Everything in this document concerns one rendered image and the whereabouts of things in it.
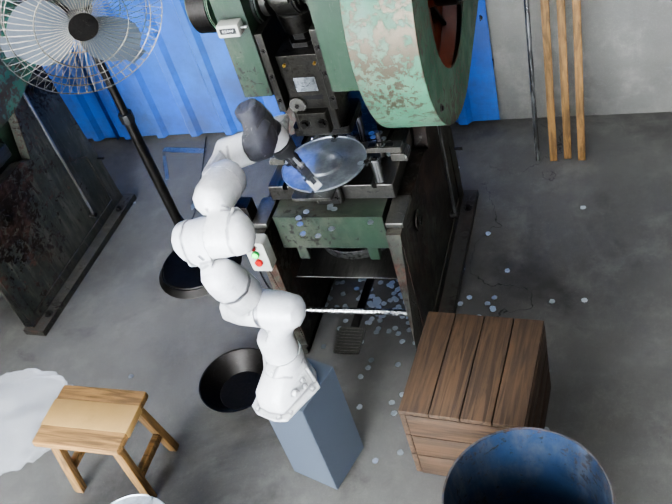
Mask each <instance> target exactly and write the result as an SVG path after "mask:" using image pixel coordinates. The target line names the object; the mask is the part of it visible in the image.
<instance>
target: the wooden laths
mask: <svg viewBox="0 0 672 504"><path fill-rule="evenodd" d="M556 5H557V25H558V45H559V66H560V86H561V106H562V126H563V146H564V159H571V158H572V150H571V127H570V104H569V81H568V58H567V34H566V11H565V0H556ZM540 6H541V22H542V38H543V55H544V71H545V87H546V104H547V120H548V136H549V153H550V161H557V160H558V156H557V138H556V120H555V102H554V84H553V65H552V47H551V29H550V11H549V0H540ZM524 10H525V24H526V37H527V51H528V65H529V78H530V92H531V106H532V119H533V133H534V147H535V160H536V161H537V162H538V161H540V152H539V138H538V123H537V109H536V94H535V80H534V66H533V51H532V37H531V22H530V8H529V0H524ZM572 15H573V42H574V68H575V94H576V120H577V146H578V160H586V150H585V119H584V87H583V56H582V24H581V0H572Z"/></svg>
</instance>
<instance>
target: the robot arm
mask: <svg viewBox="0 0 672 504"><path fill-rule="evenodd" d="M234 113H235V116H236V118H237V119H238V121H239V122H240V123H241V124H242V128H243V132H241V133H238V134H235V135H232V136H228V137H223V138H221V139H219V140H218V141H217V143H216V145H215V148H214V152H213V155H212V156H211V158H210V160H209V161H208V163H207V165H206V166H205V168H204V170H203V172H202V178H201V179H200V181H199V182H198V184H197V185H196V187H195V191H194V195H193V198H192V199H193V202H194V205H195V208H196V209H197V210H198V211H199V212H200V213H201V214H202V215H205V217H198V218H195V219H191V220H188V219H187V220H184V221H181V222H179V223H177V224H176V225H175V227H174V229H173V231H172V238H171V242H172V246H173V249H174V251H175V252H176V253H177V255H178V256H179V257H180V258H181V259H183V260H184V261H186V262H187V263H188V265H189V266H190V267H197V266H198V267H199V268H200V269H201V282H202V283H203V285H204V286H205V288H206V289H207V291H208V292H209V293H210V294H211V295H212V296H213V297H214V298H215V299H216V300H217V301H219V302H220V311H221V315H222V318H223V319H224V320H226V321H229V322H231V323H234V324H237V325H241V326H250V327H258V328H261V329H260V331H259V333H258V337H257V343H258V346H259V348H260V350H261V353H262V355H263V366H264V368H263V371H262V375H261V378H260V381H259V384H258V387H257V390H256V395H257V397H256V399H255V401H254V403H253V405H252V407H253V408H254V410H255V412H256V413H257V415H259V416H262V417H264V418H267V419H269V420H271V421H274V422H287V421H288V420H289V419H290V418H291V417H292V416H293V415H294V414H295V413H296V412H297V411H298V410H299V409H300V408H301V407H302V406H303V405H304V404H305V403H306V402H307V401H308V400H309V399H310V398H311V397H312V396H313V395H314V394H315V393H316V392H317V391H318V390H319V389H320V386H319V383H318V381H317V374H316V371H315V369H314V368H313V366H312V365H311V364H310V363H309V362H308V360H307V358H306V357H305V355H304V353H303V350H302V347H301V345H300V343H299V342H298V340H297V338H296V335H295V332H294V329H295V328H297V327H299V326H300V325H301V324H302V323H303V320H304V318H305V316H306V305H305V302H304V301H303V299H302V297H301V296H299V295H297V294H293V293H290V292H287V291H283V290H271V289H264V288H261V283H260V282H259V281H258V280H257V279H256V277H254V276H253V275H252V274H251V273H250V272H249V271H248V270H247V269H245V268H244V267H243V266H241V265H239V264H238V263H236V262H235V261H233V260H230V259H227V258H228V257H232V256H240V255H243V254H246V253H249V252H251V250H252V249H253V247H254V245H255V239H256V232H255V228H254V224H253V223H252V221H251V220H250V218H249V217H248V216H247V215H246V214H244V212H243V211H242V210H241V209H239V208H238V207H234V206H235V205H236V203H237V201H238V200H239V198H240V197H241V195H242V193H243V191H244V190H245V188H246V185H247V180H246V174H245V173H244V171H243V169H242V168H243V167H246V166H249V165H252V164H255V163H258V162H260V161H263V160H265V159H268V158H270V157H272V156H274V157H275V158H276V159H277V160H285V161H287V162H288V163H289V164H290V165H291V166H292V167H293V168H295V169H296V170H297V172H298V173H300V174H301V176H304V177H303V178H304V181H305V182H307V183H308V184H309V185H310V186H311V187H312V188H313V189H314V190H315V191H317V190H318V189H319V188H320V187H321V186H322V184H321V183H320V182H319V180H318V179H317V178H316V177H315V176H314V174H313V173H312V172H311V171H310V169H309V168H308V167H307V166H306V165H305V163H304V162H303V161H302V160H301V158H300V157H299V155H298V154H297V153H296V152H294V150H295V143H294V141H293V140H292V139H291V138H290V137H289V132H288V131H289V119H290V117H289V116H288V114H283V115H278V116H275V117H273V115H272V113H271V112H270V111H269V110H268V109H267V108H266V107H265V106H264V105H263V104H262V103H261V102H259V101H258V100H256V99H255V98H250V99H248V100H245V101H243V102H241V103H240V104H239V105H238V106H237V107H236V109H235V111H234Z"/></svg>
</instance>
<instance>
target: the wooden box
mask: <svg viewBox="0 0 672 504"><path fill-rule="evenodd" d="M550 391H551V381H550V371H549V361H548V351H547V341H546V332H545V326H544V321H542V320H529V319H517V318H515V320H514V318H505V317H493V316H485V318H484V316H480V315H468V314H455V313H443V312H431V311H429V312H428V315H427V318H426V322H425V325H424V328H423V331H422V335H421V338H420V341H419V344H418V348H417V351H416V354H415V357H414V361H413V364H412V367H411V370H410V374H409V377H408V380H407V384H406V387H405V390H404V393H403V397H402V400H401V403H400V406H399V410H398V412H399V415H400V418H401V421H402V425H403V428H404V431H405V434H406V437H407V440H408V443H409V447H410V450H411V453H412V456H413V459H414V462H415V466H416V469H417V471H420V472H422V471H423V473H429V474H435V475H442V476H447V474H448V472H449V470H450V468H451V467H452V465H453V463H454V462H455V461H456V459H457V458H458V457H459V456H460V454H461V453H462V452H463V451H464V450H465V449H467V448H468V447H469V446H470V445H472V444H473V443H474V442H476V441H477V440H479V439H481V438H483V437H485V436H487V435H489V434H492V433H494V432H497V431H500V430H505V429H509V428H517V427H534V428H542V429H544V427H545V421H546V415H547V409H548V403H549V397H550Z"/></svg>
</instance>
